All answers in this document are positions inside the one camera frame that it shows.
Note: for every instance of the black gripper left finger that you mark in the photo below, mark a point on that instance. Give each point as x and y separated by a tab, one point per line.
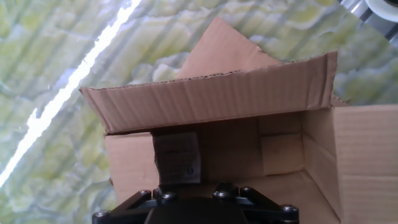
133	205

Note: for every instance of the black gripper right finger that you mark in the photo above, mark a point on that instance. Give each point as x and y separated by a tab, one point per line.
264	207

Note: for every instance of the brown cardboard box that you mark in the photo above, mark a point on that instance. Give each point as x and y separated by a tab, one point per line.
217	99

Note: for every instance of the white printed paper slip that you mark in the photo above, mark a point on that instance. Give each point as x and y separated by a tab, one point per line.
178	157

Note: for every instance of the green marble pattern mat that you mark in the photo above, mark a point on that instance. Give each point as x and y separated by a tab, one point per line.
62	109

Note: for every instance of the round silver dish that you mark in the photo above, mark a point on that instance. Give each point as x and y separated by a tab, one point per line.
384	9

